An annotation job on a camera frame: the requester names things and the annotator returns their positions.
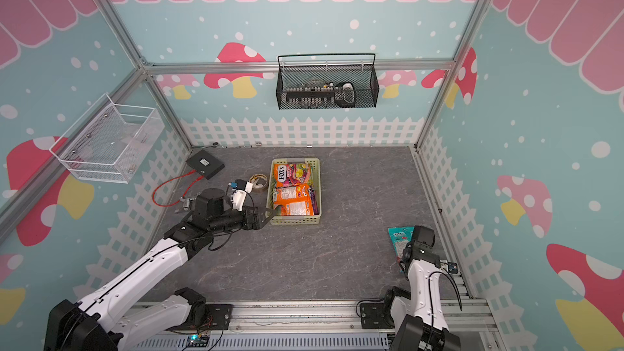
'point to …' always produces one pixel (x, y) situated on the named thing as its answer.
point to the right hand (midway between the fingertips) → (414, 257)
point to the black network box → (205, 164)
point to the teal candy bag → (400, 236)
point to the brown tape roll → (260, 182)
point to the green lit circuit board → (197, 341)
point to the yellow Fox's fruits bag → (291, 175)
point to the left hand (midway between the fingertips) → (268, 215)
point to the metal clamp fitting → (186, 201)
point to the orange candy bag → (294, 201)
